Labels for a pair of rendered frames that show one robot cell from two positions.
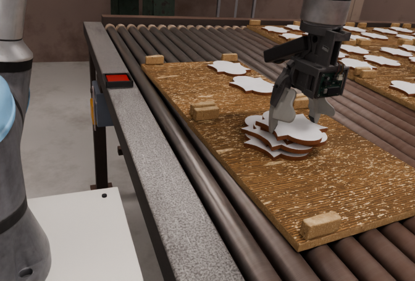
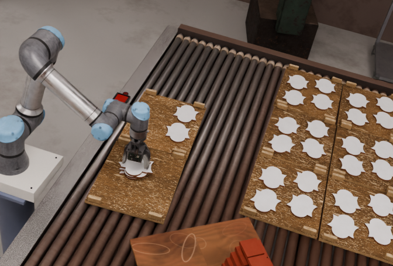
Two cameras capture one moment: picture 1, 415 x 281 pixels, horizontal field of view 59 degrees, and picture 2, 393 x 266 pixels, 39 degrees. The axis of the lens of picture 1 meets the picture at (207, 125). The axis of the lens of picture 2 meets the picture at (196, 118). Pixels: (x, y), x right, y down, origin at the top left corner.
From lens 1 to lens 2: 2.08 m
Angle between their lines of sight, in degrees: 31
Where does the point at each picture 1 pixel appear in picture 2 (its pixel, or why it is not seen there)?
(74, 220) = (41, 161)
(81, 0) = not seen: outside the picture
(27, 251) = (18, 164)
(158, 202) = (68, 168)
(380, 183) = (142, 202)
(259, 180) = (103, 178)
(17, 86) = (33, 120)
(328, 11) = (131, 133)
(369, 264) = (99, 217)
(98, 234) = (42, 168)
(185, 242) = (61, 183)
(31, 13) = not seen: outside the picture
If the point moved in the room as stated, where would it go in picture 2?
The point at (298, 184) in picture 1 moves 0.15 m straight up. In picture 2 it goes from (113, 186) to (115, 162)
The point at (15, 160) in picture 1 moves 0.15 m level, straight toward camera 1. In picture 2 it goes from (19, 144) to (4, 168)
